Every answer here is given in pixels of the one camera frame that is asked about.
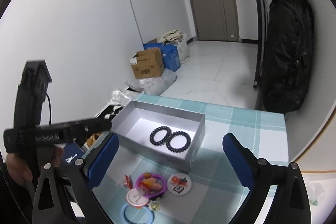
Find small red hair clip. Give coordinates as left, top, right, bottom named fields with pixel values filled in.
left=123, top=175, right=133, bottom=189

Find grey plastic parcel bag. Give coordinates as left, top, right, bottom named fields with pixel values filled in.
left=125, top=69, right=177, bottom=96

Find purple ring bracelet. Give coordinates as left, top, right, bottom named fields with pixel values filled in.
left=135, top=172, right=168, bottom=199

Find black cable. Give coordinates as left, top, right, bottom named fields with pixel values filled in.
left=45, top=93, right=53, bottom=126

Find person's left hand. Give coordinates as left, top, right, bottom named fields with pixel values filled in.
left=5, top=145, right=66, bottom=188

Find light blue ring bracelet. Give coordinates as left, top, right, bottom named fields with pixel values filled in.
left=120, top=204, right=154, bottom=224

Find navy Jordan shoe box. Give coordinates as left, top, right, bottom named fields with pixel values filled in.
left=60, top=141, right=85, bottom=166

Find teal plaid tablecloth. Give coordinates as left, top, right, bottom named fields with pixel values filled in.
left=93, top=94, right=289, bottom=223

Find brown cardboard box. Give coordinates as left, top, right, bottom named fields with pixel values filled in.
left=129, top=48, right=165, bottom=79

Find silver plastic parcel bag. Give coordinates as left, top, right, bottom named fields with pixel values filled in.
left=109, top=89, right=139, bottom=107

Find black white sneakers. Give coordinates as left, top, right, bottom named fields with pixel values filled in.
left=95, top=105, right=123, bottom=121

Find red-rimmed round pin badge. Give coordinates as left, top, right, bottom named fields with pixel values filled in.
left=126, top=188, right=150, bottom=208

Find tan shoe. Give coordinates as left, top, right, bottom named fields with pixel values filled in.
left=86, top=132, right=101, bottom=148

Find black backpack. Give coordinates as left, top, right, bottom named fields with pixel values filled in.
left=261, top=0, right=314, bottom=115

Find black folded stand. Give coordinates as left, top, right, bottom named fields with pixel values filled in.
left=253, top=0, right=268, bottom=88

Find blue cardboard box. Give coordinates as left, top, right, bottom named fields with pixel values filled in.
left=143, top=42, right=181, bottom=72

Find white round China badge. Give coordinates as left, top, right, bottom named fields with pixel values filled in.
left=167, top=173, right=192, bottom=196

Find silver cardboard box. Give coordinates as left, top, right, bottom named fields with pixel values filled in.
left=112, top=101, right=205, bottom=172

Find white green plastic bag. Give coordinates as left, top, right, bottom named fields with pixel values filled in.
left=303, top=173, right=334, bottom=208

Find white cloth bag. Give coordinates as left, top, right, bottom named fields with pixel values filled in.
left=159, top=29, right=190, bottom=64

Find small green flower charm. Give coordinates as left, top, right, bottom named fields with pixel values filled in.
left=149, top=201, right=161, bottom=211

